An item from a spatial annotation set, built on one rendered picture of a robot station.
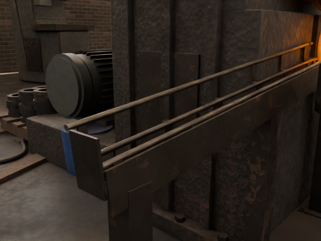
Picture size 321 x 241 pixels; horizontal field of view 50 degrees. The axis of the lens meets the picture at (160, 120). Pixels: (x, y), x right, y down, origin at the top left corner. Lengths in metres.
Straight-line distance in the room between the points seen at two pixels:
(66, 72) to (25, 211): 0.77
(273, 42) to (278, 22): 0.07
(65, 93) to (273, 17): 1.27
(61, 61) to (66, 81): 0.11
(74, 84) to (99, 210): 0.71
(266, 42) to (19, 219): 1.25
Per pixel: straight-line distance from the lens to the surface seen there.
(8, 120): 2.87
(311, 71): 1.26
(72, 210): 1.71
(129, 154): 0.58
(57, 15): 5.82
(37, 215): 1.70
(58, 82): 2.10
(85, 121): 0.62
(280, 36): 1.26
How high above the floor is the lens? 0.81
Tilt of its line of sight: 15 degrees down
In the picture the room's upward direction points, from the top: straight up
